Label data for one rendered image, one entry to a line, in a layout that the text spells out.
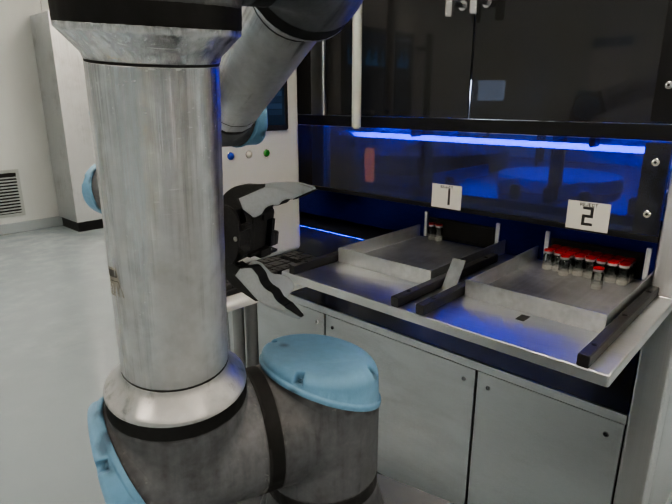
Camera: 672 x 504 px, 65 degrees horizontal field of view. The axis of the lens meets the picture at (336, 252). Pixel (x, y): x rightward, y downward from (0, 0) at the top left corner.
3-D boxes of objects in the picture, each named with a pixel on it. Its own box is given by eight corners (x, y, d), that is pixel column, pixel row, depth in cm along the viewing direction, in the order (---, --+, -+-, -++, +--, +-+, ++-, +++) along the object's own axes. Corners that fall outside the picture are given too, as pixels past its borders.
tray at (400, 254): (418, 235, 151) (419, 223, 150) (504, 253, 134) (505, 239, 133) (338, 261, 127) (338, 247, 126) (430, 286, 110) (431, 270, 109)
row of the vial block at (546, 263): (543, 266, 122) (546, 247, 121) (628, 284, 110) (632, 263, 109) (540, 268, 121) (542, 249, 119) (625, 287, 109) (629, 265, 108)
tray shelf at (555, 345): (404, 239, 154) (404, 233, 154) (681, 298, 109) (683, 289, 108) (280, 278, 121) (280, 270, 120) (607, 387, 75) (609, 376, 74)
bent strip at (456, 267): (451, 284, 111) (453, 257, 109) (464, 287, 109) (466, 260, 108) (413, 302, 101) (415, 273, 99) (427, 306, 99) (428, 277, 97)
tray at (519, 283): (535, 259, 128) (537, 245, 127) (656, 284, 111) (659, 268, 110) (464, 296, 104) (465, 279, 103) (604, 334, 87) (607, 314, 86)
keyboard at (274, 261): (295, 256, 157) (295, 248, 156) (328, 266, 147) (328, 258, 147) (172, 289, 130) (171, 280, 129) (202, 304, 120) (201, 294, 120)
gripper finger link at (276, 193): (325, 158, 59) (268, 191, 64) (296, 164, 54) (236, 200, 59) (337, 184, 59) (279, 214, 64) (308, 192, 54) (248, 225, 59)
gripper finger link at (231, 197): (266, 170, 58) (215, 201, 62) (257, 172, 56) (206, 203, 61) (284, 209, 58) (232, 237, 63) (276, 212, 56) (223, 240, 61)
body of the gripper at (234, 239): (286, 196, 65) (211, 176, 70) (241, 210, 58) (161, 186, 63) (281, 254, 67) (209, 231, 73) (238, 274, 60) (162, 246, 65)
